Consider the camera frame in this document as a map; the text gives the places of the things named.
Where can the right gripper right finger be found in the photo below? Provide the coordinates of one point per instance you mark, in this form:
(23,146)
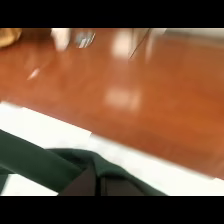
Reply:
(118,187)

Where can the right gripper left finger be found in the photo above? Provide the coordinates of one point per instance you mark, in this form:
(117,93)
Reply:
(83,185)

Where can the yellow garment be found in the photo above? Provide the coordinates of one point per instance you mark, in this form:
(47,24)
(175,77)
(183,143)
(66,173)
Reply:
(8,35)

